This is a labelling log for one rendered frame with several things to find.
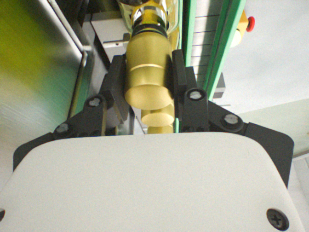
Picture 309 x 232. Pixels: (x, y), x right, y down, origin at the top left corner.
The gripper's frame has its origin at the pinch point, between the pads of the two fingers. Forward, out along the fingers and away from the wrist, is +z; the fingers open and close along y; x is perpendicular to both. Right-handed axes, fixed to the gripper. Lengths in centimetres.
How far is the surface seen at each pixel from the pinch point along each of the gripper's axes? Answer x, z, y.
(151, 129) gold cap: -9.6, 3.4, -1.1
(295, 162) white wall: -526, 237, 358
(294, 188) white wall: -556, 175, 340
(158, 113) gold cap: -4.2, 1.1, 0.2
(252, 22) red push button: -14.4, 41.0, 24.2
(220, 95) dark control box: -45, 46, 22
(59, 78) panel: -4.7, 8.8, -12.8
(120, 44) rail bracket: -8.0, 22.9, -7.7
